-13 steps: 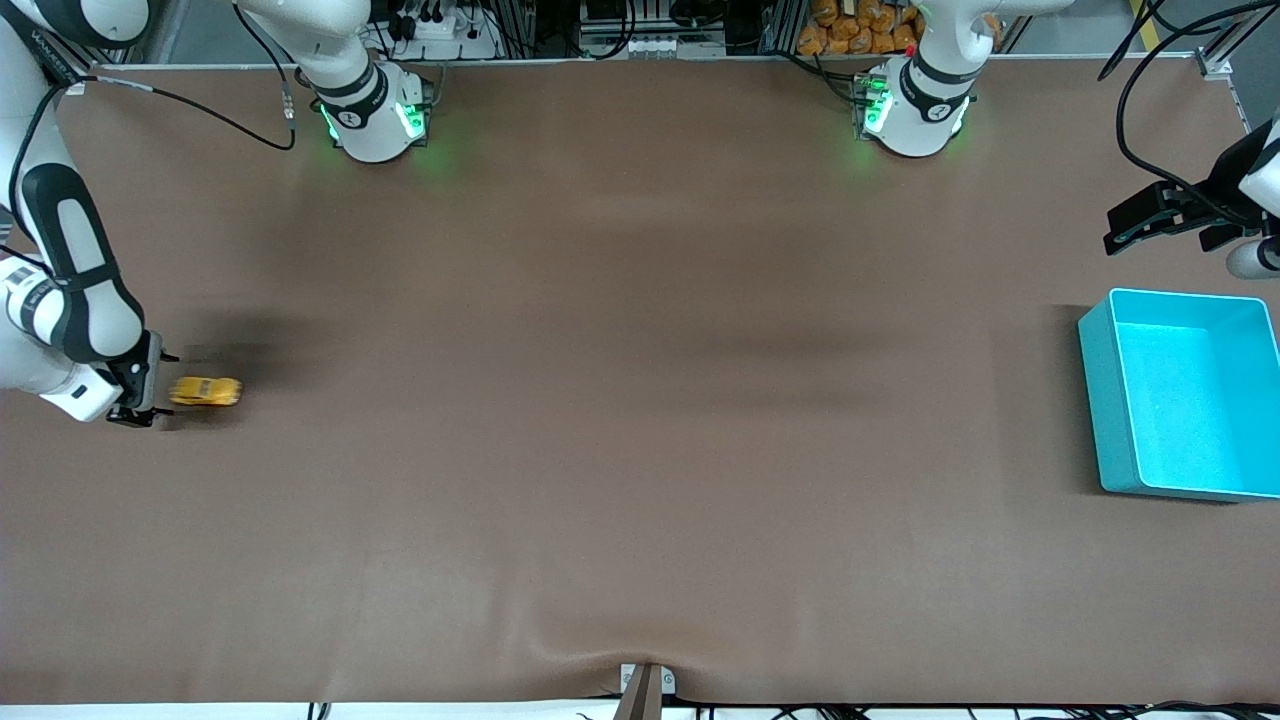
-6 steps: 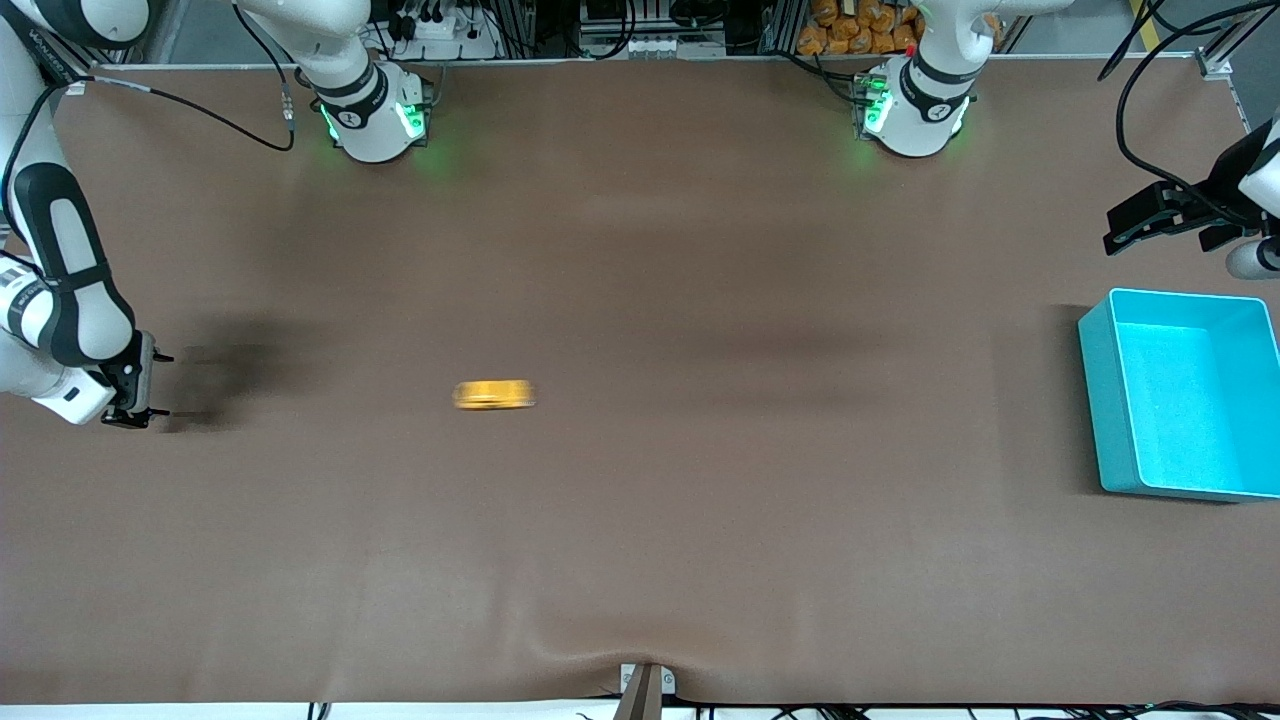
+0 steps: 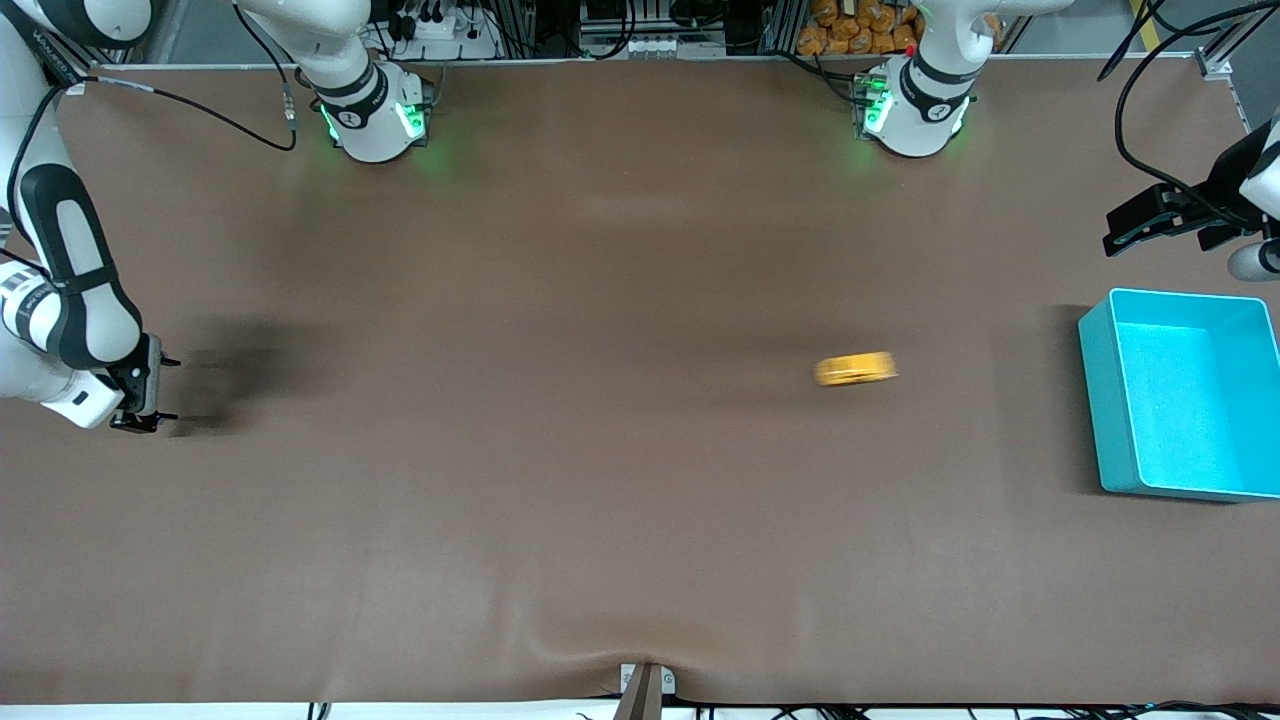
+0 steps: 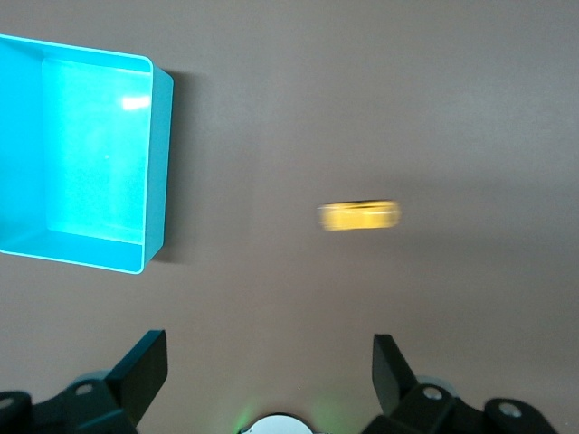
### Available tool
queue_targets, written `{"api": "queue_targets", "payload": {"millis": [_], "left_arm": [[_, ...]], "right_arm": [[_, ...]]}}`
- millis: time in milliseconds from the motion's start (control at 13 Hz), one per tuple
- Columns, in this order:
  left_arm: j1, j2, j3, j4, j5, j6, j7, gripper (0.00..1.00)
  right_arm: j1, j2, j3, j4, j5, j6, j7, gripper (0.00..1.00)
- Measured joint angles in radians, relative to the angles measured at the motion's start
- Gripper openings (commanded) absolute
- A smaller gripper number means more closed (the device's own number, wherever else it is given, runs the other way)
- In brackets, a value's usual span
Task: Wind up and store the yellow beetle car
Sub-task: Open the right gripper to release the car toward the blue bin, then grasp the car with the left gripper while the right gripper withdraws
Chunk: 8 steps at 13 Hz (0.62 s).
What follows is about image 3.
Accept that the teal plastic storage box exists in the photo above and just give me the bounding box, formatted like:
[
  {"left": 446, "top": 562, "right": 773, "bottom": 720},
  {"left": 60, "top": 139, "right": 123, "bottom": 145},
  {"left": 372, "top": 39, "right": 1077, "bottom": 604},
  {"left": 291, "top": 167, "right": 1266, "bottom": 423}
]
[{"left": 1077, "top": 288, "right": 1280, "bottom": 503}]

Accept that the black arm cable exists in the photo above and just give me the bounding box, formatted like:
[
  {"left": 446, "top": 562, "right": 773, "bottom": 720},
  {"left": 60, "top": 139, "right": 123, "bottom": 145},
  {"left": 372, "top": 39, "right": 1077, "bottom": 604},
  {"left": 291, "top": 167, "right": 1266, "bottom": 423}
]
[
  {"left": 5, "top": 75, "right": 299, "bottom": 216},
  {"left": 1098, "top": 0, "right": 1280, "bottom": 226}
]

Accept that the brown camera post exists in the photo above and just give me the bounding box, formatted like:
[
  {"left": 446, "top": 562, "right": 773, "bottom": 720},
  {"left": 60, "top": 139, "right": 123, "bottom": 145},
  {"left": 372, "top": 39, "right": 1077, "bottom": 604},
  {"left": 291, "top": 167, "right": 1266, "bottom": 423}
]
[{"left": 612, "top": 668, "right": 665, "bottom": 720}]

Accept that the brown table mat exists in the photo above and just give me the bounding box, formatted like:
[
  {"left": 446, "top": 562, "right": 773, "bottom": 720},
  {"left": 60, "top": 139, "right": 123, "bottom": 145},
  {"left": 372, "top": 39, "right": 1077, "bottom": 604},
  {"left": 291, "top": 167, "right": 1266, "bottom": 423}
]
[{"left": 0, "top": 57, "right": 1280, "bottom": 706}]

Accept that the white power strip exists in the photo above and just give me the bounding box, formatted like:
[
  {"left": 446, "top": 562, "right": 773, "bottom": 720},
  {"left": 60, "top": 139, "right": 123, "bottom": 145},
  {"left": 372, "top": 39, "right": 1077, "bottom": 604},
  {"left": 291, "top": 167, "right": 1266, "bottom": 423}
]
[{"left": 385, "top": 0, "right": 504, "bottom": 61}]

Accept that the yellow beetle toy car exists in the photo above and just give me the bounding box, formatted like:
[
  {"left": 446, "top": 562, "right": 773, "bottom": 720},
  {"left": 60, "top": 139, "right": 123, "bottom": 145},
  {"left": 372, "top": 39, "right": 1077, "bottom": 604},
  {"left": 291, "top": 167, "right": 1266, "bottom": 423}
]
[{"left": 812, "top": 350, "right": 900, "bottom": 388}]

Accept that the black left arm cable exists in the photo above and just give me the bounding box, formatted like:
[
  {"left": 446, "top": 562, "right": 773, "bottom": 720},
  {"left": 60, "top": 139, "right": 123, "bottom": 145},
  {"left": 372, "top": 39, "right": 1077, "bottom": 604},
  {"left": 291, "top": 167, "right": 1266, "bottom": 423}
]
[{"left": 1098, "top": 0, "right": 1280, "bottom": 226}]

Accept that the pile of orange packets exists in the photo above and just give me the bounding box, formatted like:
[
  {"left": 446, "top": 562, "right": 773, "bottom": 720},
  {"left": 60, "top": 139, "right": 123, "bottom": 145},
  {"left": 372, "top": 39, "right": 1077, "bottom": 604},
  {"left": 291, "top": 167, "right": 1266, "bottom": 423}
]
[{"left": 797, "top": 0, "right": 1004, "bottom": 57}]

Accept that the aluminium frame profile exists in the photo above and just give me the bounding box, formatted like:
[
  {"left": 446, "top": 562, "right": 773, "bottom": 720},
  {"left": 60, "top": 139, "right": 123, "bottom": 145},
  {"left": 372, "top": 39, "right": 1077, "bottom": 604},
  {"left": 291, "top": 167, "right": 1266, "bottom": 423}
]
[{"left": 1195, "top": 0, "right": 1280, "bottom": 81}]

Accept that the grey electronics unit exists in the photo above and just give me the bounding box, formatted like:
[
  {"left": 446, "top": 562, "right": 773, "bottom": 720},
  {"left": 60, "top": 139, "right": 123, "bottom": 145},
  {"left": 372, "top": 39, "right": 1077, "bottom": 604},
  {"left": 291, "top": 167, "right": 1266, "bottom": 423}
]
[{"left": 578, "top": 0, "right": 729, "bottom": 61}]

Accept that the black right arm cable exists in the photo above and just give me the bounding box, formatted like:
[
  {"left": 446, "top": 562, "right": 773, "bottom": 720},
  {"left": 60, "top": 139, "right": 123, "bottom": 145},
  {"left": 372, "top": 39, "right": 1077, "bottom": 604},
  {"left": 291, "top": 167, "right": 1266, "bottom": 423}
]
[{"left": 5, "top": 75, "right": 299, "bottom": 216}]

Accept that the small metal table bracket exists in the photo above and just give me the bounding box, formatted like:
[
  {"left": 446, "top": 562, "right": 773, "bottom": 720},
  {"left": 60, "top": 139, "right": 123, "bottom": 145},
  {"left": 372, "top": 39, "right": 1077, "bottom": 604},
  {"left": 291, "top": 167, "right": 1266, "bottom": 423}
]
[{"left": 620, "top": 663, "right": 676, "bottom": 696}]

